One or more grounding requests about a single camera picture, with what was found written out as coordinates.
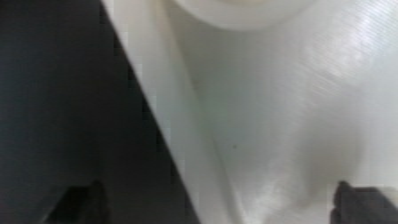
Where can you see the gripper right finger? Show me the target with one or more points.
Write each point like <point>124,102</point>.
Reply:
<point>365,205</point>

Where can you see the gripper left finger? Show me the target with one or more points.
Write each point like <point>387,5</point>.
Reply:
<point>83,206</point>

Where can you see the white square tabletop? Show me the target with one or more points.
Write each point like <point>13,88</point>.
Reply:
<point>269,77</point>

